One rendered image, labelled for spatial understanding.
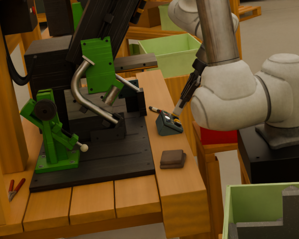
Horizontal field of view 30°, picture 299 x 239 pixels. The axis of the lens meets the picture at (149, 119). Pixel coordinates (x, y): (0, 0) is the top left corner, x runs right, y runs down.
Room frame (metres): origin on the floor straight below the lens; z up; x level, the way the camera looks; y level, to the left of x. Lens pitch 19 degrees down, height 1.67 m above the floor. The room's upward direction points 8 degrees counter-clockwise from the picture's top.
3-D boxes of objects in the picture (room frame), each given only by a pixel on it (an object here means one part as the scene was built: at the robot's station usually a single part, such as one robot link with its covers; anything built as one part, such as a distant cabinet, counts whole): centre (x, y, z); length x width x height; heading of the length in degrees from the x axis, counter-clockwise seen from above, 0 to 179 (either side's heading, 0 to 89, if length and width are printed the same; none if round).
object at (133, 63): (2.33, 0.13, 1.11); 0.39 x 0.16 x 0.03; 92
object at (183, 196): (2.26, -0.05, 0.82); 1.50 x 0.14 x 0.15; 2
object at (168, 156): (1.73, -0.06, 0.91); 0.10 x 0.08 x 0.03; 169
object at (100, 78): (2.18, 0.17, 1.17); 0.13 x 0.12 x 0.20; 2
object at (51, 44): (2.35, 0.37, 1.07); 0.30 x 0.18 x 0.34; 2
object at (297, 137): (1.75, -0.45, 0.97); 0.22 x 0.18 x 0.06; 5
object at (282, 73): (1.72, -0.44, 1.11); 0.18 x 0.16 x 0.22; 105
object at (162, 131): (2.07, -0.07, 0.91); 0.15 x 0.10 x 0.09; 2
